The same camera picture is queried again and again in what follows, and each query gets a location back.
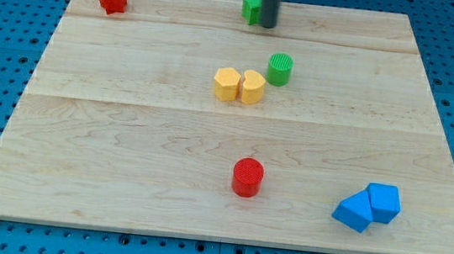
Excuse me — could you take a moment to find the yellow heart block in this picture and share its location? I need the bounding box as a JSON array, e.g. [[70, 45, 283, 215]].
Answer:
[[241, 69, 266, 105]]

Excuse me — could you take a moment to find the yellow hexagon block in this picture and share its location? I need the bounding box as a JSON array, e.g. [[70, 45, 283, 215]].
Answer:
[[213, 67, 240, 102]]

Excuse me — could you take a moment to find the blue triangular block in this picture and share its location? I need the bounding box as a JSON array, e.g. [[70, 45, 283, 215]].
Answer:
[[332, 190, 373, 233]]

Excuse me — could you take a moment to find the green star block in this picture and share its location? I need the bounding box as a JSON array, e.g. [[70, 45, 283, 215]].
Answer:
[[241, 0, 261, 25]]

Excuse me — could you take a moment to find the blue pentagon block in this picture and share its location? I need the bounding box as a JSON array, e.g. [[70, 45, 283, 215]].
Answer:
[[366, 183, 401, 225]]

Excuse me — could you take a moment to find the red cylinder block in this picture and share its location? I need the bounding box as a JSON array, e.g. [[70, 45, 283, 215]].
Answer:
[[231, 157, 265, 198]]

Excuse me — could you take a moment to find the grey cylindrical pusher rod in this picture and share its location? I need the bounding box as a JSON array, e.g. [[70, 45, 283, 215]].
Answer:
[[259, 0, 282, 29]]

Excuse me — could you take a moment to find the light wooden board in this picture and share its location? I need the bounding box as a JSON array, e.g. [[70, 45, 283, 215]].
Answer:
[[0, 0, 454, 254]]

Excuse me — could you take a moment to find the green cylinder block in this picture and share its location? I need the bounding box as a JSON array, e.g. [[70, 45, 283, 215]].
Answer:
[[266, 52, 294, 87]]

